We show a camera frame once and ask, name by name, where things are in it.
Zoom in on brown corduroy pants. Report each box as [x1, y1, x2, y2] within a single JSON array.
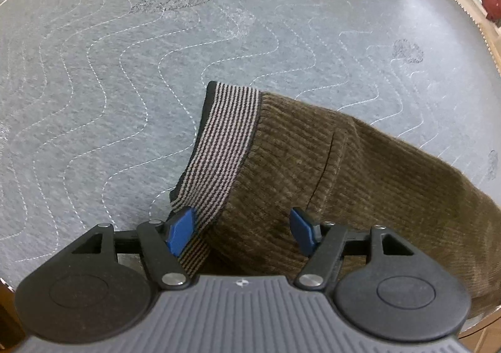
[[170, 81, 500, 316]]

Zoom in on grey quilted bed cover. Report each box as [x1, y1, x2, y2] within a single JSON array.
[[1, 0, 500, 287]]

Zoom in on dark red cushion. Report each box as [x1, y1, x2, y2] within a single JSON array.
[[482, 0, 501, 22]]

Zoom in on wooden bed frame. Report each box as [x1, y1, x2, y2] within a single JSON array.
[[35, 0, 500, 328]]

